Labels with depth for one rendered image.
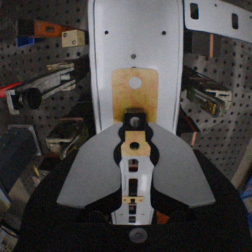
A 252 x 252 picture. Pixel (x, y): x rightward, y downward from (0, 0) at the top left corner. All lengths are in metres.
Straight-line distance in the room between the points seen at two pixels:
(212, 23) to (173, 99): 0.23
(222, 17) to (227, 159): 0.84
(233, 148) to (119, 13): 0.92
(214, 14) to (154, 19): 0.16
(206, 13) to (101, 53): 0.28
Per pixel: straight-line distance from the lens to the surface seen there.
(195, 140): 0.50
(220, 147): 0.98
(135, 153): 0.16
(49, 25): 0.32
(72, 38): 0.34
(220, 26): 0.44
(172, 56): 0.39
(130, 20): 0.39
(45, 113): 0.86
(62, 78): 0.34
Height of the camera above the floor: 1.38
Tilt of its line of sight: 62 degrees down
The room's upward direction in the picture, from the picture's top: 175 degrees counter-clockwise
